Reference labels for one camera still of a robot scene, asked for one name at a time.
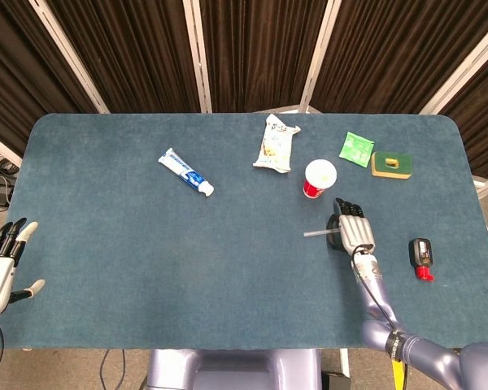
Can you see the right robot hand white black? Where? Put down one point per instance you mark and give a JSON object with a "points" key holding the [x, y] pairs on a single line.
{"points": [[355, 233]]}

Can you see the transparent plastic straw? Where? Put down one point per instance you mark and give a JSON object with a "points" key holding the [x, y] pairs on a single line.
{"points": [[317, 234]]}

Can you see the red paper cup white lid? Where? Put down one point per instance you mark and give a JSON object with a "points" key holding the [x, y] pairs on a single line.
{"points": [[320, 172]]}

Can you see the black bottle red cap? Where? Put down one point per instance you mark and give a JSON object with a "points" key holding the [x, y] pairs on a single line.
{"points": [[421, 252]]}

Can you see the green yellow sponge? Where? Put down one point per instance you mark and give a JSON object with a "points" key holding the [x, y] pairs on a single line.
{"points": [[402, 162]]}

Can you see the green sachet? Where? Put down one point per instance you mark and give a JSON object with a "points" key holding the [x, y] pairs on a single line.
{"points": [[355, 148]]}

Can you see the white snack bag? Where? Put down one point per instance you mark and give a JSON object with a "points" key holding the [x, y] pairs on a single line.
{"points": [[274, 146]]}

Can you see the white table leg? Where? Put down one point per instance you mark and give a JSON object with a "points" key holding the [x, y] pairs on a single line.
{"points": [[345, 361]]}

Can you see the blue felt table cover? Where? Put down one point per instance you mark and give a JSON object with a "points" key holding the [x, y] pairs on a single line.
{"points": [[146, 264]]}

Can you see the dark brown curtain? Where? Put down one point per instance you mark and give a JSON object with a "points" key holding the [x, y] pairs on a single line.
{"points": [[126, 53], [484, 122], [260, 53], [390, 53], [16, 73]]}

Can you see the white blue toothpaste tube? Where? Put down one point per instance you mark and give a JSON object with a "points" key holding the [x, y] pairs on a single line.
{"points": [[185, 170]]}

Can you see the purple robot torso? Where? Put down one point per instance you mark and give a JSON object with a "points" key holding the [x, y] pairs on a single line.
{"points": [[227, 365]]}

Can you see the white partition post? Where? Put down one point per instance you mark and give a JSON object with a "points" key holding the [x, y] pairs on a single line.
{"points": [[69, 57], [197, 57], [463, 71], [315, 57]]}

